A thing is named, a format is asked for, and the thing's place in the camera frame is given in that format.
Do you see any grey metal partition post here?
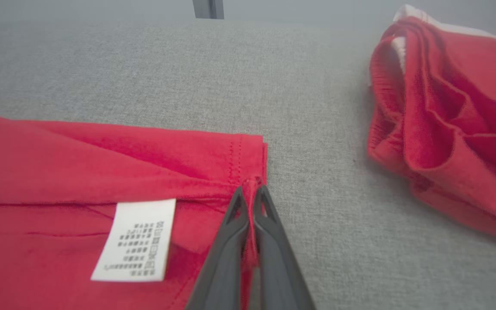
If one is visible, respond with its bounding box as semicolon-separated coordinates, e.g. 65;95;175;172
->
192;0;225;20

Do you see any red basketball jersey with numbers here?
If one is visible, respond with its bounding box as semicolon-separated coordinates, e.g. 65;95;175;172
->
0;109;269;310

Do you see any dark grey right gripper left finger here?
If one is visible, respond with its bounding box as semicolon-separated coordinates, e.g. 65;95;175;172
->
186;186;250;310

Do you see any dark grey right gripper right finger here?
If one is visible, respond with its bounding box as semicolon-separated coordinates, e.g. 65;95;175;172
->
252;185;317;310

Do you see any red shorts white stripe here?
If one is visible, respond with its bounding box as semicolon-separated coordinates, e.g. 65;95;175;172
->
367;4;496;249

